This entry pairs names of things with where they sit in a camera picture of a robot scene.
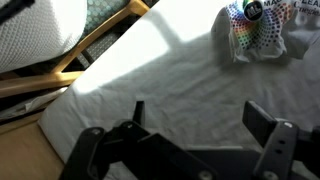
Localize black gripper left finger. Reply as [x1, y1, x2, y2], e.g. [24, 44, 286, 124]
[59, 100, 218, 180]

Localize white bed mattress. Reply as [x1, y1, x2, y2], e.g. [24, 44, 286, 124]
[38, 0, 320, 180]

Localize white cloth rainbow dot print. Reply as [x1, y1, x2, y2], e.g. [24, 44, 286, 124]
[211, 0, 320, 65]

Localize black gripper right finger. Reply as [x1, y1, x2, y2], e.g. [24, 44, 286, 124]
[242, 100, 320, 180]

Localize white woven basket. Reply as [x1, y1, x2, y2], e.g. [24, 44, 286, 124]
[0, 0, 88, 74]

